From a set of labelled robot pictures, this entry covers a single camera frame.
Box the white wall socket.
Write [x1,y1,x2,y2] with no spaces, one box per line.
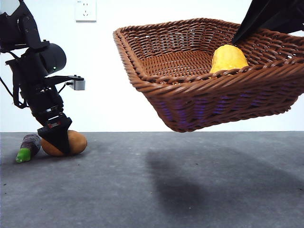
[75,0,97,23]

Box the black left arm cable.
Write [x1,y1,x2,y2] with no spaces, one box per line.
[0,76,27,109]

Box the brown wicker basket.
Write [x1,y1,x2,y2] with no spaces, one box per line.
[113,18,304,133]

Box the pale grey left wrist camera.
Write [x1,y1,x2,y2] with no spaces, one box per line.
[67,75,86,91]

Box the brown potato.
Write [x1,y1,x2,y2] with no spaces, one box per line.
[40,130,88,157]

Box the yellow corn cob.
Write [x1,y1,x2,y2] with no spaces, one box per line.
[209,44,249,74]

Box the purple eggplant with green stem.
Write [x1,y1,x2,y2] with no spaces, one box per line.
[15,133,42,164]

